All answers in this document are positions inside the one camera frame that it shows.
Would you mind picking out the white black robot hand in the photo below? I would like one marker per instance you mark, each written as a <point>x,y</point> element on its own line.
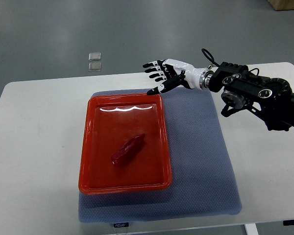
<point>170,71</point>

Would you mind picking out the red pepper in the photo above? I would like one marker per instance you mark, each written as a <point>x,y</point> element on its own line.
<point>128,150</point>

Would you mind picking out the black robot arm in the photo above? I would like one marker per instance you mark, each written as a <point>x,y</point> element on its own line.
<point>269,99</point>

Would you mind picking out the red plastic tray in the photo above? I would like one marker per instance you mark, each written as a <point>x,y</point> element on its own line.
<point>112,120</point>

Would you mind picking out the upper floor outlet plate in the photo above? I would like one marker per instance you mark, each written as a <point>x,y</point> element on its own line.
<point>94,56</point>

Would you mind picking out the blue-grey mesh mat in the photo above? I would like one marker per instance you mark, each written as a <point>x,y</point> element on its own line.
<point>203,183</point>

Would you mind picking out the cardboard box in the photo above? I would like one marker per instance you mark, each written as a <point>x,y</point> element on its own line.
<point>282,5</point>

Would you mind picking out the black table label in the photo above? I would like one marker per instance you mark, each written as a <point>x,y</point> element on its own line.
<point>121,225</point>

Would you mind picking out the white table leg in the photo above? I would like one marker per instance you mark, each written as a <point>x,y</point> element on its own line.
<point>251,229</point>

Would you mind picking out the black table controller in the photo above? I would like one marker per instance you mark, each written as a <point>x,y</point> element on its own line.
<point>288,222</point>

